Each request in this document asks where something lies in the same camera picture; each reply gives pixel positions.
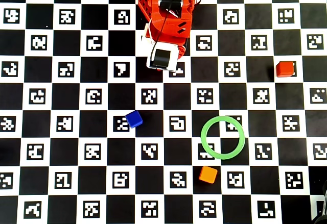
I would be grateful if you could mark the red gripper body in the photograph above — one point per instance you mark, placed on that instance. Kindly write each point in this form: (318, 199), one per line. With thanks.
(162, 58)

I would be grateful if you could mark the blue cube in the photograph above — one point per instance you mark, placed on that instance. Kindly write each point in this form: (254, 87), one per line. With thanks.
(134, 119)

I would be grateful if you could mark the red cube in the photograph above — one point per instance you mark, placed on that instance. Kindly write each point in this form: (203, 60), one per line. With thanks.
(284, 69)

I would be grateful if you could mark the orange cube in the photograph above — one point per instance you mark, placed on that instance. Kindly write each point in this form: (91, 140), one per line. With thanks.
(208, 174)

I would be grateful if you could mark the red robot arm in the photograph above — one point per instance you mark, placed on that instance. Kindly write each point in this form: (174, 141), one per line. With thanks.
(187, 7)

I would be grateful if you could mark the red perforated robot base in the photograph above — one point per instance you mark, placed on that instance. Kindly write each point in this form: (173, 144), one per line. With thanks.
(143, 4)

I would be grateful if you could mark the black white marker checkerboard mat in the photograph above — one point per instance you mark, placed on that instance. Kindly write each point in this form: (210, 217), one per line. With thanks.
(94, 124)

